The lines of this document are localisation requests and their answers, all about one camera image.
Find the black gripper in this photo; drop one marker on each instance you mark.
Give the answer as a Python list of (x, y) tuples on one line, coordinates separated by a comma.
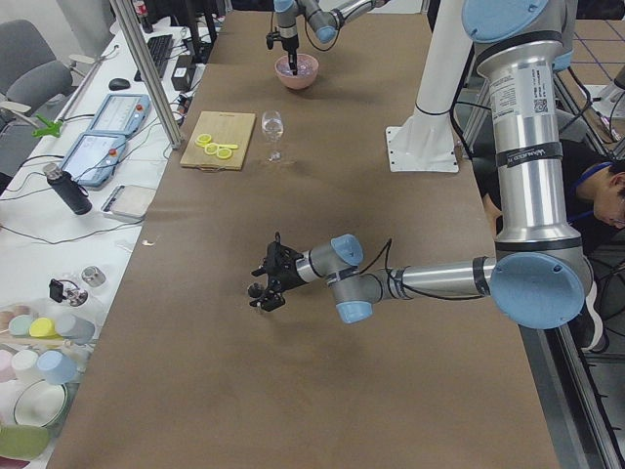
[(290, 45), (288, 275)]

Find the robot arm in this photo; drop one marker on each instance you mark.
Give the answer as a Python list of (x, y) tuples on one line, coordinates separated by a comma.
[(325, 24), (539, 276)]

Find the pink bowl of ice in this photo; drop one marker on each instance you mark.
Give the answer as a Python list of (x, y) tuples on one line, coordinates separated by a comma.
[(303, 77)]

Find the clear wine glass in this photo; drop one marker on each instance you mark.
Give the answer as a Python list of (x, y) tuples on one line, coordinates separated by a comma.
[(273, 128)]

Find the bamboo cutting board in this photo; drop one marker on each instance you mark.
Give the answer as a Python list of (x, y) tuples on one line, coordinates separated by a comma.
[(225, 127)]

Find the black power adapter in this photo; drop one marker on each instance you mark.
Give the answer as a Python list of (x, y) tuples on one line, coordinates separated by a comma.
[(183, 73)]

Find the yellow lemon slice near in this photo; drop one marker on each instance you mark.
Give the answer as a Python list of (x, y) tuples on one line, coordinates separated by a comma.
[(224, 153)]

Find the yellow lemon slice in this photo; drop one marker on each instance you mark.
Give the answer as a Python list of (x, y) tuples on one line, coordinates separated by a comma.
[(202, 140), (211, 148), (224, 153)]

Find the yellow lemon slice middle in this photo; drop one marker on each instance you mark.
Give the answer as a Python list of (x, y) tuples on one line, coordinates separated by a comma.
[(211, 148)]

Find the yellow lemon slice far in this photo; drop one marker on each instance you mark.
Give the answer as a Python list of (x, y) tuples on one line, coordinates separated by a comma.
[(202, 140)]

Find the black keyboard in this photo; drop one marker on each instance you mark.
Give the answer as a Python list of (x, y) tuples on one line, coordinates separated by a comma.
[(160, 48)]

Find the cola bottle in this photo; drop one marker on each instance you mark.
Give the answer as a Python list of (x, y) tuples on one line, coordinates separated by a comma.
[(142, 14)]

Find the white digital scale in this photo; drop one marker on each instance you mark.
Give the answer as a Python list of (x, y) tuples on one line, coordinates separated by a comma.
[(128, 203)]

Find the upper blue teach pendant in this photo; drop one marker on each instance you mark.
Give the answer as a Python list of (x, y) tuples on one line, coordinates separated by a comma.
[(120, 114)]

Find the blue teach pendant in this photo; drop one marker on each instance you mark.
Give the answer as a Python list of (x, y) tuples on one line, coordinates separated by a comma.
[(120, 114), (93, 158)]

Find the black computer mouse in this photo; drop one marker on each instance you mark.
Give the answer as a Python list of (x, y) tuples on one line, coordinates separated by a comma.
[(118, 84)]

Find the grey plastic cup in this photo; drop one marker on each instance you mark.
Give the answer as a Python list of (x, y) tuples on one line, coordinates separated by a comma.
[(74, 328)]

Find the glass oil dispenser bottle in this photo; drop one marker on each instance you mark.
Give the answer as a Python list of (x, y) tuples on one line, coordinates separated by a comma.
[(65, 290)]

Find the black insulated bottle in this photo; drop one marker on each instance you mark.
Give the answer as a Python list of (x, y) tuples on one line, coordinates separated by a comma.
[(70, 192)]

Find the lower blue teach pendant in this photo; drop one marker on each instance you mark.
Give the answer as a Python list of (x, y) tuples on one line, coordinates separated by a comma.
[(93, 158)]

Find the light blue plastic cup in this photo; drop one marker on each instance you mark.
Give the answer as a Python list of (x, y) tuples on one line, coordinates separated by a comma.
[(56, 368)]

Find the yellow plastic cup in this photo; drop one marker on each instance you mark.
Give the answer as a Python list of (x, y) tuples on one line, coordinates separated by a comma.
[(43, 328)]

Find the green plastic clamp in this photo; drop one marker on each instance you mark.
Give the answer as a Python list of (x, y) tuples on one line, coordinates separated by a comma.
[(48, 128)]

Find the mint green plastic cup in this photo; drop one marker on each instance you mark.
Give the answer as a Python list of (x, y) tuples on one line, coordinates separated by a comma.
[(19, 326)]

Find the white plastic cup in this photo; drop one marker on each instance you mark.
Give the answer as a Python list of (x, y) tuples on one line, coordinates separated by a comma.
[(24, 364)]

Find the white green rimmed bowl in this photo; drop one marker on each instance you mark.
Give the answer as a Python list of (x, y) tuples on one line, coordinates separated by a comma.
[(41, 404)]

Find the grey office chair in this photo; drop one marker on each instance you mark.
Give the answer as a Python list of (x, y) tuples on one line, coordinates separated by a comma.
[(31, 74)]

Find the pink plastic cup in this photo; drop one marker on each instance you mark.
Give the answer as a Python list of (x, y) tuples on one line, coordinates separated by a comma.
[(6, 369)]

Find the person in black shirt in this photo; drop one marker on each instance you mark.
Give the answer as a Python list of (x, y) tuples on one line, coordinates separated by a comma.
[(600, 195)]

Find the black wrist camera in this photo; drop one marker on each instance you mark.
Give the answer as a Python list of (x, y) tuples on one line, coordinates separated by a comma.
[(279, 253)]

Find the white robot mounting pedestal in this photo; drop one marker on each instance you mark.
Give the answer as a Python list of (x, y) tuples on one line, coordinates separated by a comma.
[(425, 141)]

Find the aluminium frame post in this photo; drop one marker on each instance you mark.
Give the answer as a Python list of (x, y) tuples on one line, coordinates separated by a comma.
[(133, 34)]

